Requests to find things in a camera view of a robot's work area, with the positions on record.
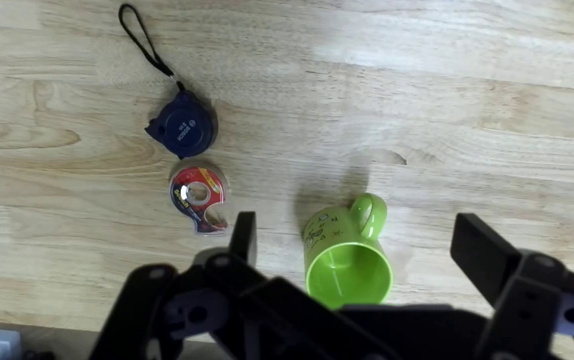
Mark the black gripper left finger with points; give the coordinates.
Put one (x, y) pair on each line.
(243, 241)

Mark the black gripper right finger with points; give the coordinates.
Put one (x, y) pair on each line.
(483, 254)

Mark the green mug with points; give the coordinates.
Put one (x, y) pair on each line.
(344, 261)

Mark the dark blue tape measure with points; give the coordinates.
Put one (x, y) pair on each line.
(185, 124)

